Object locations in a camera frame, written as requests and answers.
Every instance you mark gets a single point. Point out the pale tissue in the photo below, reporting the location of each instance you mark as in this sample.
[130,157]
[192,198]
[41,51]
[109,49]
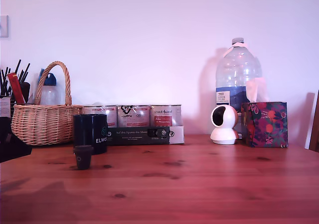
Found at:
[255,89]

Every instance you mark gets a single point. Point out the wall switch plate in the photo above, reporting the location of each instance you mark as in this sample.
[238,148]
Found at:
[3,26]

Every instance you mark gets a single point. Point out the silver tin with red square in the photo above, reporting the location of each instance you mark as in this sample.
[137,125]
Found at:
[164,115]

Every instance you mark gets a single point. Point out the silver tin with black print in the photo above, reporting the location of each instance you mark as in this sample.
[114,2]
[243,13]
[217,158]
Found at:
[133,115]

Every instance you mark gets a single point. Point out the red slim pack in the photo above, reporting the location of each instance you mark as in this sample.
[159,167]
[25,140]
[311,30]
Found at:
[17,88]

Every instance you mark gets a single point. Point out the thin black stick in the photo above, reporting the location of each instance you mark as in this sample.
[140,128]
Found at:
[18,65]
[2,80]
[25,71]

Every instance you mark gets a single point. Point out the floral tissue box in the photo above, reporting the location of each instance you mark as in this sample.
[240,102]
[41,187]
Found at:
[266,124]

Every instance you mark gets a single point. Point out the black printed coffee mug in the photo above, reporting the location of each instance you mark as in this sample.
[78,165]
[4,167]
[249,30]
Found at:
[87,132]

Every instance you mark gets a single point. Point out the black and white carton tray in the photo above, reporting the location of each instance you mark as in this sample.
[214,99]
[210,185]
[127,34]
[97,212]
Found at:
[139,135]

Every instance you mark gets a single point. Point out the black stick holder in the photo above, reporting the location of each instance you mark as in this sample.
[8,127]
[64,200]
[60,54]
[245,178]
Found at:
[25,90]

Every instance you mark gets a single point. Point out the silver tin with red label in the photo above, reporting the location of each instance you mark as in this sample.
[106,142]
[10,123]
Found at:
[109,113]

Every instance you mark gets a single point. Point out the small white round camera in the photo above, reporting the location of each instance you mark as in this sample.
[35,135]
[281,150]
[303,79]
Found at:
[228,123]

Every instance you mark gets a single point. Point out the large clear water bottle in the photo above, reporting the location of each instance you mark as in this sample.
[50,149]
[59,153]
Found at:
[234,72]

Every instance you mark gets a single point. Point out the dark coffee capsule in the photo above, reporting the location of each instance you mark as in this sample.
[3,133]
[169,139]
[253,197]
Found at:
[83,158]

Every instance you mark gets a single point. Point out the clear bottle with blue cap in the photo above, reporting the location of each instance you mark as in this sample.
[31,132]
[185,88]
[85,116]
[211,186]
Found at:
[49,94]

